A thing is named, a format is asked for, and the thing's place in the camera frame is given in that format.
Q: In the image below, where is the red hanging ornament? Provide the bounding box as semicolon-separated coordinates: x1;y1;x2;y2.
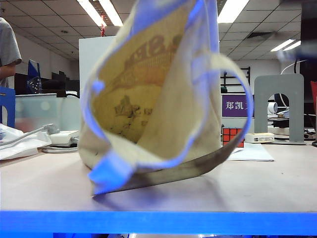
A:
100;15;107;37

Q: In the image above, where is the small white desk fan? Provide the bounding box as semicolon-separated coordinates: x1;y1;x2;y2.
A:
267;102;279;115

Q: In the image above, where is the long ceiling light panel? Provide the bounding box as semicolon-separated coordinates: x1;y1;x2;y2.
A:
270;39;297;52
99;0;124;27
282;41;302;52
217;0;250;24
77;0;107;27

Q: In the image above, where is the beige canvas tote bag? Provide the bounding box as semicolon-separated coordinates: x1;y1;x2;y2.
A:
78;0;255;196

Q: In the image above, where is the white paper sheet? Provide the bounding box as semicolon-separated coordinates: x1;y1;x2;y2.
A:
226;142;275;162

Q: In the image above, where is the grey metal bookend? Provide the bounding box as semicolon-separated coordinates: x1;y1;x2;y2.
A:
254;74;307;145

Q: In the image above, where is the black wall rack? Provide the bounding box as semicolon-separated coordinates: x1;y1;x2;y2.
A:
220;66;251;95

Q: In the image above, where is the white cable with grey plug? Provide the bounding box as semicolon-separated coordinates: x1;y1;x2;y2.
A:
0;123;60;147

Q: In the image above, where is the blue crystal trophy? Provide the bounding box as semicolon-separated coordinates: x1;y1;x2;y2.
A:
26;59;42;94

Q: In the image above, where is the purple and white name plate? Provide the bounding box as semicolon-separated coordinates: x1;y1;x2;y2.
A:
221;95;255;118

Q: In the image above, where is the red pennant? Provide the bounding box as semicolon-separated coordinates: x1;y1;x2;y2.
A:
310;81;317;117

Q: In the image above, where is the small white charger box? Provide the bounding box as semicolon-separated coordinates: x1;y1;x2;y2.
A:
245;132;275;144

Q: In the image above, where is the ceiling air vent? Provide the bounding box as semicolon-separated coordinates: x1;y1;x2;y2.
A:
247;32;275;42

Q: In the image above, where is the frosted glass desk partition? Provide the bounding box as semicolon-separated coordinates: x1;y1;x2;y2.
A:
14;93;256;136

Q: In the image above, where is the person in grey t-shirt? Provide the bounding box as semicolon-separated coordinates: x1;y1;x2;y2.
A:
0;17;22;89

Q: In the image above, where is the black Rubik's cube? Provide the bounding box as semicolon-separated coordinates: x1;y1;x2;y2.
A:
221;127;246;147

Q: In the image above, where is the tall black cabinet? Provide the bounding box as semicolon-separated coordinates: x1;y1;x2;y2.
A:
299;9;317;124

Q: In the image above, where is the white power adapter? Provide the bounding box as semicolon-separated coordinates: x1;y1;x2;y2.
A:
47;130;80;144

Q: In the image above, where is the white board panel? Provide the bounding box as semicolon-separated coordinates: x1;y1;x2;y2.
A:
78;36;117;100

